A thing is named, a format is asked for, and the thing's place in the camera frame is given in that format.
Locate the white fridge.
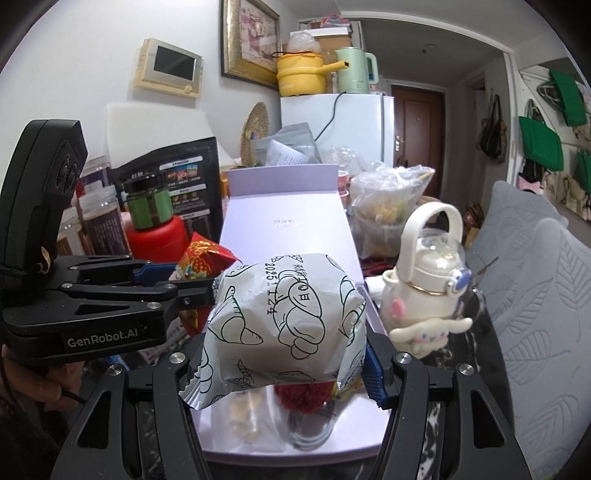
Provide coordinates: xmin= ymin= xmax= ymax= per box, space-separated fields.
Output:
xmin=279 ymin=92 xmax=395 ymax=171

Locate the black power cord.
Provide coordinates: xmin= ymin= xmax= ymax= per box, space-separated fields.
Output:
xmin=314 ymin=92 xmax=347 ymax=141

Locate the person's left hand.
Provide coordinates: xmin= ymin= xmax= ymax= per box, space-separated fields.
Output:
xmin=0 ymin=344 xmax=88 ymax=411

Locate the green kettle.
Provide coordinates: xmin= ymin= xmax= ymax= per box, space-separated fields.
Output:
xmin=333 ymin=46 xmax=379 ymax=95

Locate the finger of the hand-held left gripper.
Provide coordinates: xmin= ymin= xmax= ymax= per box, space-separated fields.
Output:
xmin=48 ymin=254 xmax=181 ymax=290
xmin=58 ymin=276 xmax=220 ymax=329

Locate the dark hanging bag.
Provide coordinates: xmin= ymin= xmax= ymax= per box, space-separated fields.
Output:
xmin=479 ymin=95 xmax=509 ymax=164

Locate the person's left forearm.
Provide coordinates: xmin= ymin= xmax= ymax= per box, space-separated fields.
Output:
xmin=0 ymin=397 xmax=65 ymax=480

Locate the black snack pouch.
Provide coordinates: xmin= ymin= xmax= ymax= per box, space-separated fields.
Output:
xmin=108 ymin=137 xmax=227 ymax=259

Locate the red jar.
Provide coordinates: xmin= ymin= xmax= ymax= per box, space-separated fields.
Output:
xmin=126 ymin=215 xmax=190 ymax=266

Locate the red knit sock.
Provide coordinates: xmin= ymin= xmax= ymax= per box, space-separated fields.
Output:
xmin=273 ymin=381 xmax=335 ymax=412

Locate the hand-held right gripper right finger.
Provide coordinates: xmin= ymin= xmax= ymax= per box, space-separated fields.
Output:
xmin=362 ymin=332 xmax=529 ymax=480

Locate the cream plush water bottle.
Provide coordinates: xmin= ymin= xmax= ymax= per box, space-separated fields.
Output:
xmin=381 ymin=202 xmax=474 ymax=361

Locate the white croissant print bread packet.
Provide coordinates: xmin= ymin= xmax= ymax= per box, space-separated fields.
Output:
xmin=178 ymin=251 xmax=368 ymax=411

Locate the large brown cardboard box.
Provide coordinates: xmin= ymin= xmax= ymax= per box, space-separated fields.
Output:
xmin=288 ymin=25 xmax=354 ymax=63

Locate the red festive snack packet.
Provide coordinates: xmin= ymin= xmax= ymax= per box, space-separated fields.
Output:
xmin=168 ymin=232 xmax=241 ymax=337

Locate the wall intercom panel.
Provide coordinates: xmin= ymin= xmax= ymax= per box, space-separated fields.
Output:
xmin=134 ymin=38 xmax=204 ymax=100

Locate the lavender gift box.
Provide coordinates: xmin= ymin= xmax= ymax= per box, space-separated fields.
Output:
xmin=189 ymin=164 xmax=393 ymax=462

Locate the green tote bag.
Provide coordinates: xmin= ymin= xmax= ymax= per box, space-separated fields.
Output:
xmin=518 ymin=115 xmax=565 ymax=172
xmin=549 ymin=68 xmax=589 ymax=127
xmin=573 ymin=150 xmax=591 ymax=195

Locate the grey leaf pattern chair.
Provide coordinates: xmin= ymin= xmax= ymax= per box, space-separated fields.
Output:
xmin=471 ymin=180 xmax=571 ymax=278
xmin=489 ymin=217 xmax=591 ymax=467

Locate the framed picture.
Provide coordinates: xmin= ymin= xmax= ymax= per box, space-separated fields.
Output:
xmin=221 ymin=0 xmax=283 ymax=90

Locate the yellow pot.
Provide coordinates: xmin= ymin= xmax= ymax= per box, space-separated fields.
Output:
xmin=276 ymin=52 xmax=345 ymax=97

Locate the clear plastic bag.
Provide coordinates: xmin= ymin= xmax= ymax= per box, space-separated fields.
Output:
xmin=287 ymin=30 xmax=321 ymax=55

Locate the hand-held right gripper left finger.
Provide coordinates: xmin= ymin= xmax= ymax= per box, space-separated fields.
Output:
xmin=48 ymin=332 xmax=208 ymax=480

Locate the brown door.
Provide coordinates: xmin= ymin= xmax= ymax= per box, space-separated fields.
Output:
xmin=392 ymin=83 xmax=446 ymax=178

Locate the brown labelled jar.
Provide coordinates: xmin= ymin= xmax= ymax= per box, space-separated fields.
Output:
xmin=76 ymin=185 xmax=132 ymax=257

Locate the grey mailer bag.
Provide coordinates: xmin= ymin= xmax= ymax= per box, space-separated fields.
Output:
xmin=249 ymin=124 xmax=321 ymax=168

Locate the woven fan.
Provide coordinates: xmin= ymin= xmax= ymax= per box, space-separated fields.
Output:
xmin=239 ymin=102 xmax=269 ymax=167

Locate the green labelled jar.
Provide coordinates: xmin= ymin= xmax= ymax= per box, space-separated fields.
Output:
xmin=121 ymin=174 xmax=175 ymax=230

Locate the plastic bag of food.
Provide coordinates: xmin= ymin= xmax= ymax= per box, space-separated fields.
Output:
xmin=348 ymin=161 xmax=437 ymax=259

